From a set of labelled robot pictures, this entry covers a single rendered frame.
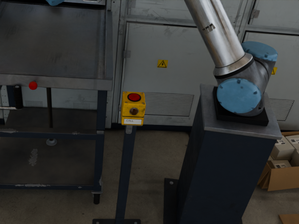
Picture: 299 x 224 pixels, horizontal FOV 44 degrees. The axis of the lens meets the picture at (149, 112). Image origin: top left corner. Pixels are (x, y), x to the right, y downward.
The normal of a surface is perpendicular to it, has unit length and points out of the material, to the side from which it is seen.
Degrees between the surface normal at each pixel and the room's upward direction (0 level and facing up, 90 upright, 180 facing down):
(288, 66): 90
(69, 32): 0
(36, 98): 90
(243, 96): 94
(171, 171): 0
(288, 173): 69
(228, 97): 94
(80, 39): 0
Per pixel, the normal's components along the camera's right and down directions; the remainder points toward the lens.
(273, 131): 0.12, -0.78
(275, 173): 0.25, 0.29
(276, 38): 0.08, 0.62
